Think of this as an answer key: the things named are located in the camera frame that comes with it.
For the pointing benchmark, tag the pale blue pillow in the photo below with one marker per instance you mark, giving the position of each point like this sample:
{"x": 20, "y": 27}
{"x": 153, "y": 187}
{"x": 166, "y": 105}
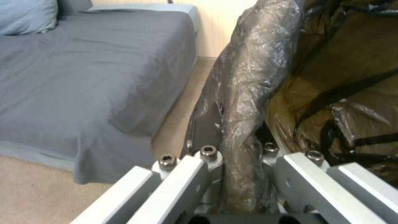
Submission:
{"x": 25, "y": 14}

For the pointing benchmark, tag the bed with grey sheet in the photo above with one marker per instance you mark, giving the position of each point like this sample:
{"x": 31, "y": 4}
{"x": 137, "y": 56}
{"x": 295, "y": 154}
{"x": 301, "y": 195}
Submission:
{"x": 93, "y": 81}

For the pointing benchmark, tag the grey translucent plastic bin liner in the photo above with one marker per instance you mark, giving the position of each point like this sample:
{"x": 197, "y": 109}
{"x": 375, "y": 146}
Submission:
{"x": 258, "y": 70}

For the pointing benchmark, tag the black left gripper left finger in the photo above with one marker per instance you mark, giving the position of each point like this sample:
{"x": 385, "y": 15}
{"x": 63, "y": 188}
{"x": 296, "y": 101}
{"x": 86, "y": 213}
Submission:
{"x": 174, "y": 186}

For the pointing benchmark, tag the trash bin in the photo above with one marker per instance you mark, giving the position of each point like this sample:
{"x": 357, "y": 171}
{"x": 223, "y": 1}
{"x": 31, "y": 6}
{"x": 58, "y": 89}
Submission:
{"x": 311, "y": 98}

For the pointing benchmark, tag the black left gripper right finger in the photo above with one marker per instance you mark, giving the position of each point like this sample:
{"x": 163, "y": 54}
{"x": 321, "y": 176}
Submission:
{"x": 314, "y": 186}

